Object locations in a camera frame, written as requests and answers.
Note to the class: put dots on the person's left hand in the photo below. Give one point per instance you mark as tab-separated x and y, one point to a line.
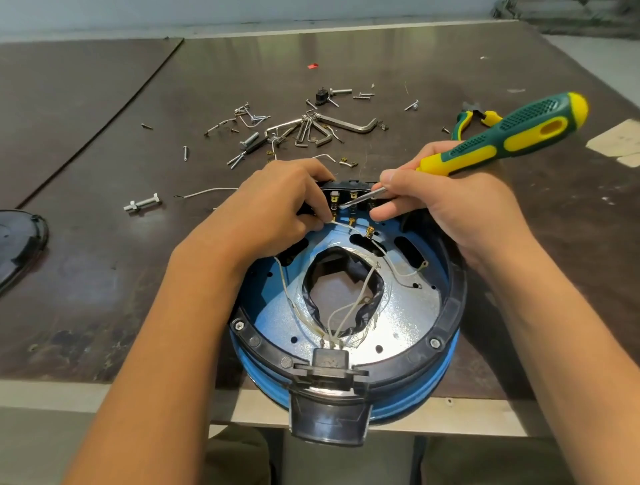
270	210

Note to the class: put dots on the person's right hand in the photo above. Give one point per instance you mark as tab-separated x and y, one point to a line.
470	215

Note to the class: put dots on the person's left thumb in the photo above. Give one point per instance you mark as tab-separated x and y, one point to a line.
320	215

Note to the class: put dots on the person's right thumb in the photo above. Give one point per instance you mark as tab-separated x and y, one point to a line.
397	210

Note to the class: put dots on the green and yellow screwdriver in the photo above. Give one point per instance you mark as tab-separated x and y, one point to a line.
530	125

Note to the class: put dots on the person's right forearm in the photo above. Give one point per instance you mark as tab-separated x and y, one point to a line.
560	359

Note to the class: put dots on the person's left forearm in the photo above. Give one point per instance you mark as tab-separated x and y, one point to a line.
165	359

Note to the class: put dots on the bunch of small hex keys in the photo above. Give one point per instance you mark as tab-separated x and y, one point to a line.
305	131

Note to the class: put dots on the large steel hex key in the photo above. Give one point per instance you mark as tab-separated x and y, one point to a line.
350	125

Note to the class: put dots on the blue rice cooker body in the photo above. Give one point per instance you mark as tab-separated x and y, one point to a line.
412	310

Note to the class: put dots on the short steel bolt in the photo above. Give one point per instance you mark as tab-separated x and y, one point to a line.
249	140

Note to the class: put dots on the green and yellow pliers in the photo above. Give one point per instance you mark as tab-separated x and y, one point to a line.
461	125

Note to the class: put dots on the black part with bolt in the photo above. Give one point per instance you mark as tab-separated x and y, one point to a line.
322	96

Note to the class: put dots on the bent metal clip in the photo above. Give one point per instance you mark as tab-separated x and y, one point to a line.
217	128
250	116

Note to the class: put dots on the white bolt with nut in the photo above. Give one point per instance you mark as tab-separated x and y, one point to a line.
142	203

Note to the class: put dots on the pale tape piece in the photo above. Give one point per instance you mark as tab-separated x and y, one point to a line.
617	140

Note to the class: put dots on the person's trousers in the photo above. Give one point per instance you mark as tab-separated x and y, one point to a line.
240	459

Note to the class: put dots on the black round lid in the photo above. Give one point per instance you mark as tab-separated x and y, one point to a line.
17	245

